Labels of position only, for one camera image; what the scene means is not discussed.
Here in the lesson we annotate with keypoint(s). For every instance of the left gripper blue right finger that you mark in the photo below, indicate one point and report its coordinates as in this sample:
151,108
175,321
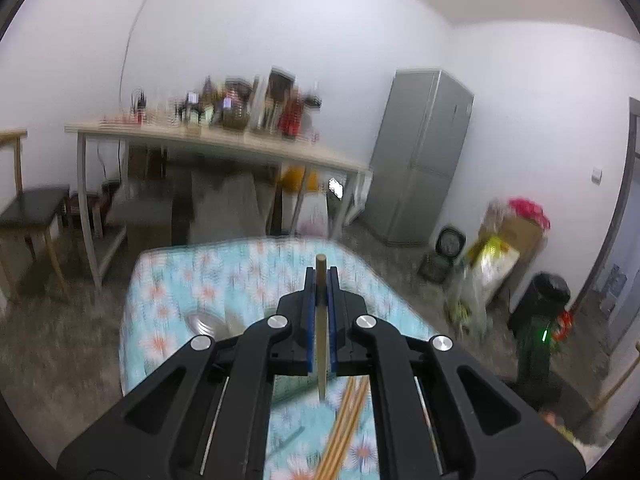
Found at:
333,293

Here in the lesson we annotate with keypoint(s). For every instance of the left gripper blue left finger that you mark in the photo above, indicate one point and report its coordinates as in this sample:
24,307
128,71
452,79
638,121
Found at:
309,315

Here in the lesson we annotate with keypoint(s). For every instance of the wooden chopstick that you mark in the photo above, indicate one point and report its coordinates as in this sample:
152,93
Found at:
331,457
361,394
321,326

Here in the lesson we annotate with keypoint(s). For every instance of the metal spoon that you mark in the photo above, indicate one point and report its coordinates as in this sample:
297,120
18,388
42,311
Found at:
218,326

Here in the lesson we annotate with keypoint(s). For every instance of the black rice cooker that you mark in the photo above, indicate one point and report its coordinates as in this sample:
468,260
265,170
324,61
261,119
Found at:
437,264

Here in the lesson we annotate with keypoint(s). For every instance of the yellow plastic bag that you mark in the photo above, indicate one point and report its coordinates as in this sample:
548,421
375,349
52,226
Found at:
292,179

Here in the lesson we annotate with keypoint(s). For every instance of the floral blue tablecloth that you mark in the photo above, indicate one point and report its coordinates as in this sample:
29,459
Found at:
239,283

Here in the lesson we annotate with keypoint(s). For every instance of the grey long desk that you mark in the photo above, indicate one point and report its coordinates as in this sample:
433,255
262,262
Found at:
206,141

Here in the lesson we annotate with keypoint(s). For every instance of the cardboard box with bags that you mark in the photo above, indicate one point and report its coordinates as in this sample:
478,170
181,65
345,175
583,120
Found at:
510,236

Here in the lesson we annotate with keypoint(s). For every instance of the red soda bottle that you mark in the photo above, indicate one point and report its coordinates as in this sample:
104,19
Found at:
291,116

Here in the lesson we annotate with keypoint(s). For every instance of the black trash bin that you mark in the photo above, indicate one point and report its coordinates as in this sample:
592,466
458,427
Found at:
531,324

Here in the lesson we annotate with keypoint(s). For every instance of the grey refrigerator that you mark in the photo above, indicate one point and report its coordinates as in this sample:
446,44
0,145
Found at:
419,143

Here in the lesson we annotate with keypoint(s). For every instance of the wooden chair black seat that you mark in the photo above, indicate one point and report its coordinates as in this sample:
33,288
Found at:
32,210

